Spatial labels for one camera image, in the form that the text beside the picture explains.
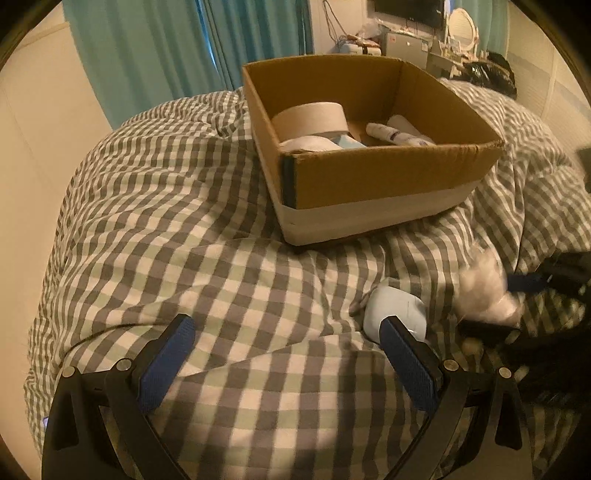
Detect teal curtain by wardrobe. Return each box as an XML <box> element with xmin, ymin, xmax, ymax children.
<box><xmin>477</xmin><ymin>0</ymin><xmax>509</xmax><ymax>55</ymax></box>

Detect white dressing table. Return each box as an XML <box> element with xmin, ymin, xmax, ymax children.
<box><xmin>426</xmin><ymin>39</ymin><xmax>465</xmax><ymax>79</ymax></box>

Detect white tube in box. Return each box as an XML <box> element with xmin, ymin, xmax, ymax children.
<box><xmin>387</xmin><ymin>115</ymin><xmax>422</xmax><ymax>137</ymax></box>

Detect black wall television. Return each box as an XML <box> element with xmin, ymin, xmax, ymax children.
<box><xmin>374</xmin><ymin>0</ymin><xmax>445</xmax><ymax>29</ymax></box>

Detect teal window curtain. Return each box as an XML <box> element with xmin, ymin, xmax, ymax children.
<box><xmin>63</xmin><ymin>0</ymin><xmax>314</xmax><ymax>128</ymax></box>

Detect white tape roll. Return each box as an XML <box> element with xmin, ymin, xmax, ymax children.
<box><xmin>271</xmin><ymin>102</ymin><xmax>349</xmax><ymax>141</ymax></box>

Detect white cloth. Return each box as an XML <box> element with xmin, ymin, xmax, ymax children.
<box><xmin>280</xmin><ymin>135</ymin><xmax>342</xmax><ymax>153</ymax></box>

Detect blue white tissue pack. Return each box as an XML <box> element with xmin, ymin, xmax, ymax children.
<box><xmin>332</xmin><ymin>135</ymin><xmax>366</xmax><ymax>149</ymax></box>

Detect white suitcase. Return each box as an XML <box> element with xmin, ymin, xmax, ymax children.
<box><xmin>335</xmin><ymin>39</ymin><xmax>383</xmax><ymax>56</ymax></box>

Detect white purple toothpaste tube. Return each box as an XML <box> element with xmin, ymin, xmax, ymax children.
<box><xmin>366</xmin><ymin>123</ymin><xmax>434</xmax><ymax>147</ymax></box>

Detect black garbage bags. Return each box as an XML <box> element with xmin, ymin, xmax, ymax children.
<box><xmin>458</xmin><ymin>52</ymin><xmax>518</xmax><ymax>100</ymax></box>

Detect white louvered wardrobe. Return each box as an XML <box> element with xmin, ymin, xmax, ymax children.
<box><xmin>507</xmin><ymin>3</ymin><xmax>590</xmax><ymax>157</ymax></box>

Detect small light blue case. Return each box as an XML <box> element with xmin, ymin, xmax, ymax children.
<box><xmin>363</xmin><ymin>285</ymin><xmax>427</xmax><ymax>344</ymax></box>

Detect grey checkered duvet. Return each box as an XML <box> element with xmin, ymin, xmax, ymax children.
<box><xmin>24</xmin><ymin>82</ymin><xmax>590</xmax><ymax>479</ymax></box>

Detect silver mini fridge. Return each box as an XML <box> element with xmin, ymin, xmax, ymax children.
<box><xmin>384</xmin><ymin>32</ymin><xmax>429</xmax><ymax>62</ymax></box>

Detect open cardboard box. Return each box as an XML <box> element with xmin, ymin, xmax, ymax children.
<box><xmin>242</xmin><ymin>54</ymin><xmax>504</xmax><ymax>246</ymax></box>

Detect oval white vanity mirror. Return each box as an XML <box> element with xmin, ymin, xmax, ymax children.
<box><xmin>447</xmin><ymin>8</ymin><xmax>479</xmax><ymax>53</ymax></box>

